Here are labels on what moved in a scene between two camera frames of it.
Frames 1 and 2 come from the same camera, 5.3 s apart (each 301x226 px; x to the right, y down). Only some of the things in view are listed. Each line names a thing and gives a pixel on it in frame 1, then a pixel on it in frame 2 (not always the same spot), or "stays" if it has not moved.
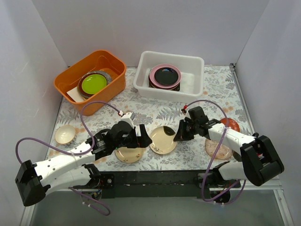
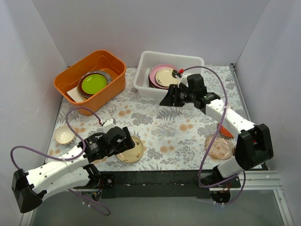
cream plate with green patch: [162, 137] to [164, 77]
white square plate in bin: [74, 94] stays
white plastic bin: [192, 83] stays
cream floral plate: [129, 155] stays
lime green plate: [92, 84] stays
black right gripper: [188, 128] to [174, 95]
